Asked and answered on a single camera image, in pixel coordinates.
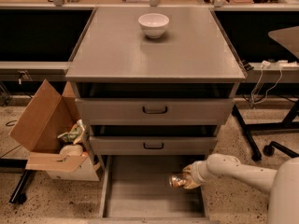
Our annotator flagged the black table leg frame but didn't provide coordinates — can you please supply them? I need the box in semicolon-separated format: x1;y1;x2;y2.
232;100;299;161

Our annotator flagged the open cardboard box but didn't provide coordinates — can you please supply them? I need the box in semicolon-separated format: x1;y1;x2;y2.
9;80;100;181

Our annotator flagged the white ceramic bowl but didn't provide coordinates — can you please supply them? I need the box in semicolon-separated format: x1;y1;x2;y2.
138;13;170;38

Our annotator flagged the green snack bag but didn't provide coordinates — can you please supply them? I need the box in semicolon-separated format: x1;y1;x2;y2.
57;119;85;145

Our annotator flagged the grey drawer cabinet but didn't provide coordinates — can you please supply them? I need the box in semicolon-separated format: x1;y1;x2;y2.
64;6;247;224

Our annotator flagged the white round object in box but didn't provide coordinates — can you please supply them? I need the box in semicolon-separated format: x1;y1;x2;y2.
60;145;83;156

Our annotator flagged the grey drawer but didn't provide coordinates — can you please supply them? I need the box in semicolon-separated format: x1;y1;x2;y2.
90;136;217;155
92;155;219;224
76;98;234;126

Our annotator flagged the white cable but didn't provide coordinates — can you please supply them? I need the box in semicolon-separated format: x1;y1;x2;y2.
249;59;290;105

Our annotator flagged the grey bottom drawer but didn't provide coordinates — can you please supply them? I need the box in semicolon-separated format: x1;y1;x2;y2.
92;155;219;224

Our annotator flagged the orange soda can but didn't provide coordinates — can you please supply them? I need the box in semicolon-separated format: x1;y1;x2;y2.
169;173;186;188

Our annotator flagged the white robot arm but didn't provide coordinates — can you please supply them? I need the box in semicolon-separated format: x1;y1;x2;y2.
183;154;299;224

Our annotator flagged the grey middle drawer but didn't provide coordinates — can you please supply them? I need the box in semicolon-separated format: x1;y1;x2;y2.
90;136;217;155

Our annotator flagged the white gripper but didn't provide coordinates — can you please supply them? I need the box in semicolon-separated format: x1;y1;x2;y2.
182;161;206;189

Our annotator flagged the black office chair base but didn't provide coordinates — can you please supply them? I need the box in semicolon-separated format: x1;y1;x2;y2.
262;140;299;159

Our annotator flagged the grey top drawer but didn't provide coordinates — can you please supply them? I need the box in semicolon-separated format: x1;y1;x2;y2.
76;98;234;126

